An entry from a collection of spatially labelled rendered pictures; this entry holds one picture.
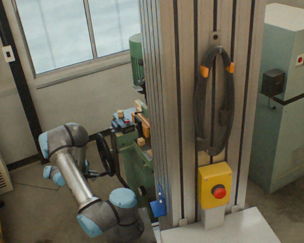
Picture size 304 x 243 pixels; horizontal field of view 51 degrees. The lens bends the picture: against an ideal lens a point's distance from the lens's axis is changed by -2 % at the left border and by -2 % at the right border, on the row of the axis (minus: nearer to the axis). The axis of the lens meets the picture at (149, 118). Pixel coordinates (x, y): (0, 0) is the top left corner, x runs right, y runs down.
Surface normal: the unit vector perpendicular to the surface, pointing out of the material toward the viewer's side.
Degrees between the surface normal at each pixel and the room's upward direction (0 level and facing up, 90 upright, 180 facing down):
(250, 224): 0
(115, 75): 90
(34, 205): 0
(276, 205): 0
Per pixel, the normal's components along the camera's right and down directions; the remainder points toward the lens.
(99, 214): 0.24, -0.51
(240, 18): 0.23, 0.51
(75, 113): 0.48, 0.44
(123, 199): 0.03, -0.88
